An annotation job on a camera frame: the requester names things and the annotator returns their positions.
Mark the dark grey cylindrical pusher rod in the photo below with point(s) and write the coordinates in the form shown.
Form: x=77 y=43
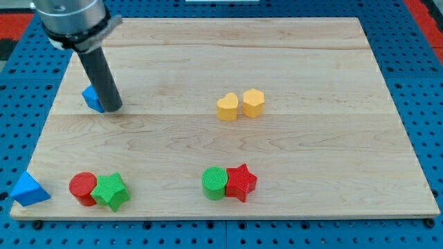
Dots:
x=100 y=77

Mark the blue cube block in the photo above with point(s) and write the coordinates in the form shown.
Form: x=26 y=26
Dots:
x=92 y=100

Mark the light wooden board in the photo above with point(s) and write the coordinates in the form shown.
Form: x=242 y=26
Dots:
x=329 y=145

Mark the red cylinder block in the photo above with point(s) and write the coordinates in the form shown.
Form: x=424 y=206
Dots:
x=81 y=187

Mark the green star block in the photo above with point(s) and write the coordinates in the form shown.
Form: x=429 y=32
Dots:
x=111 y=191

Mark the yellow heart block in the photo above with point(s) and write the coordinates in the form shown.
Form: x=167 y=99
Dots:
x=227 y=107

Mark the blue triangle block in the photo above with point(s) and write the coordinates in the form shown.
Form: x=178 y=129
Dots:
x=28 y=191

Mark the green cylinder block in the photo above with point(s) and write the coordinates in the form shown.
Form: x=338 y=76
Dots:
x=214 y=180

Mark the yellow hexagon block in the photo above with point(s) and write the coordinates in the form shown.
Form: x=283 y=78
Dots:
x=253 y=103

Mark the red star block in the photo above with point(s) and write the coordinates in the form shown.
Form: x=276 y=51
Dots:
x=240 y=183

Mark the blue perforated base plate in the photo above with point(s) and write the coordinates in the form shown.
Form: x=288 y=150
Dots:
x=407 y=59

